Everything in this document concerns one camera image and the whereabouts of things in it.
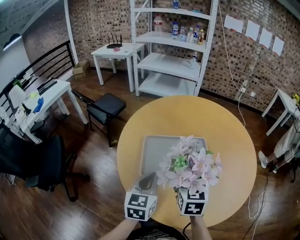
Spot black mesh office chair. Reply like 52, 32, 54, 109
0, 124, 91, 202

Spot white desk lamp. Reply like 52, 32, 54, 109
8, 84, 27, 110

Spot black keyboard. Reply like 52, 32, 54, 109
37, 78, 58, 96

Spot black router with antennas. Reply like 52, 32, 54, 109
106, 34, 124, 49

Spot white cable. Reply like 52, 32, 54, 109
217, 0, 268, 220

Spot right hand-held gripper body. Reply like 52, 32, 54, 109
176, 187, 210, 218

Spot small white square table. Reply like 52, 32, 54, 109
90, 42, 145, 92

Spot small clear water bottle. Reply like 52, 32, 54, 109
190, 51, 198, 69

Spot black folding chair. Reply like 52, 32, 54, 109
71, 90, 127, 148

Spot person's left forearm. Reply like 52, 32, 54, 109
98, 217, 139, 240

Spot blue drink bottle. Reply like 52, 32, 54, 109
193, 25, 201, 44

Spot pink flowers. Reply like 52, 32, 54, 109
156, 135, 223, 195

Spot person's black shirt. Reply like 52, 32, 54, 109
127, 217, 187, 240

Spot white paper sheet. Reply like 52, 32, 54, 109
245, 20, 261, 40
224, 15, 244, 33

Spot grey rectangular tray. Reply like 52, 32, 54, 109
140, 135, 208, 176

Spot long white desk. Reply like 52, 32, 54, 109
0, 79, 89, 145

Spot open cardboard box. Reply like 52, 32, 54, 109
72, 60, 91, 79

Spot blue cloth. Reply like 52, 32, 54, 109
34, 97, 45, 113

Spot black metal railing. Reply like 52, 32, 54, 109
0, 40, 76, 122

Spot soda bottle with blue label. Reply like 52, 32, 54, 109
171, 22, 180, 40

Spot person's right forearm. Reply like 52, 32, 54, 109
189, 215, 213, 240

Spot round wooden table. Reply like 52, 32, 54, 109
116, 95, 258, 228

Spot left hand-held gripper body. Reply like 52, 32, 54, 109
124, 186, 158, 222

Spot large bottle with red label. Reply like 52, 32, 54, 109
153, 14, 164, 33

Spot white metal shelf rack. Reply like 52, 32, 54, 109
129, 0, 219, 97

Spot white side table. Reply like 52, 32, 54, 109
261, 88, 300, 136

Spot black floor cable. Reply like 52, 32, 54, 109
239, 152, 300, 240

